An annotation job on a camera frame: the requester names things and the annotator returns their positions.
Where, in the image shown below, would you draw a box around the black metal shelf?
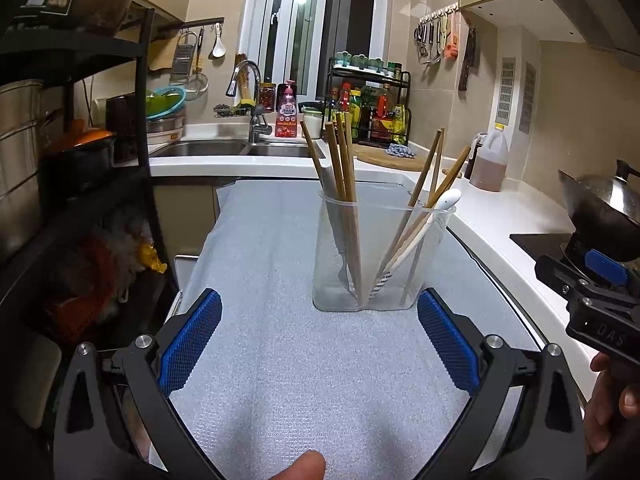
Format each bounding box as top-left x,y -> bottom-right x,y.
0,4 -> 179,311

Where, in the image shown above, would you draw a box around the round wooden cutting board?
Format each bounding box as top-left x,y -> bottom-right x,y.
352,144 -> 426,172

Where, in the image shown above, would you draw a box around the chrome kitchen faucet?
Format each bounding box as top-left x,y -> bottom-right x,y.
226,58 -> 272,144

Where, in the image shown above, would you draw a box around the wooden chopstick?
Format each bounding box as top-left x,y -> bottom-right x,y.
300,120 -> 326,192
344,112 -> 364,307
405,160 -> 442,294
335,113 -> 363,307
324,114 -> 363,311
372,145 -> 472,296
369,128 -> 445,299

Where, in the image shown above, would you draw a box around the pink dish soap bottle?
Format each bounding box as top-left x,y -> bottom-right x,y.
274,80 -> 298,138

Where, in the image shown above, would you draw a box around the clear plastic utensil holder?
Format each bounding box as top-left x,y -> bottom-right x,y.
312,182 -> 456,312

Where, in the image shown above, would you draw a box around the hanging brown cleaver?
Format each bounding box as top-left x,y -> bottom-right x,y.
458,27 -> 476,92

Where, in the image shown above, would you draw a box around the stainless steel sink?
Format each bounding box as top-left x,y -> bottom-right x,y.
153,140 -> 311,158

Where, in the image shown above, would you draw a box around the white ceramic spoon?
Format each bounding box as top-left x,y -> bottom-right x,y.
370,188 -> 462,298

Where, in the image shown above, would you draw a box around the hanging white ladle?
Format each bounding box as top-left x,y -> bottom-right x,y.
208,23 -> 227,60

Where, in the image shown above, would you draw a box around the person's right hand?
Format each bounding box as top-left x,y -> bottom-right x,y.
584,352 -> 639,479

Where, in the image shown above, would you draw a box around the grey textured table mat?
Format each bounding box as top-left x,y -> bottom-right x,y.
150,179 -> 542,480

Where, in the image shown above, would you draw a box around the metal box grater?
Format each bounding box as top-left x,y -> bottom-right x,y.
169,32 -> 198,86

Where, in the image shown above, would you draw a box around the stainless steel pot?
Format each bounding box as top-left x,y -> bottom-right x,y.
0,79 -> 42,258

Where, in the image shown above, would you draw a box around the black condiment rack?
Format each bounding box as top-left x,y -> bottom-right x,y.
323,51 -> 411,148

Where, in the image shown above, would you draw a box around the dark clay pot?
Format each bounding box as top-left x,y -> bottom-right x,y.
70,0 -> 132,37

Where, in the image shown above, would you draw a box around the plastic oil jug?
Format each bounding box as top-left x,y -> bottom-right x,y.
470,124 -> 509,192

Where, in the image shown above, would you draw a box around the white lidded jar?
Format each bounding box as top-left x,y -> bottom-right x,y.
303,108 -> 323,139

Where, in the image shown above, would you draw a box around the green colander bowls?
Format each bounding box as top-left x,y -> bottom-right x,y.
145,86 -> 186,120

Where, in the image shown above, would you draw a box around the black wok with lid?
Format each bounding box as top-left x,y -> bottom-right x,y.
558,159 -> 640,263

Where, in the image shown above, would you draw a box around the hanging utensils on rail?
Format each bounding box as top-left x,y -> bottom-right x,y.
413,3 -> 460,66

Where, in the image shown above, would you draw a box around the blue dish cloth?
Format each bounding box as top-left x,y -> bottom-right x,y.
385,143 -> 416,158

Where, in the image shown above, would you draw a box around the person's left hand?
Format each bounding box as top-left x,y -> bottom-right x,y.
271,450 -> 326,480

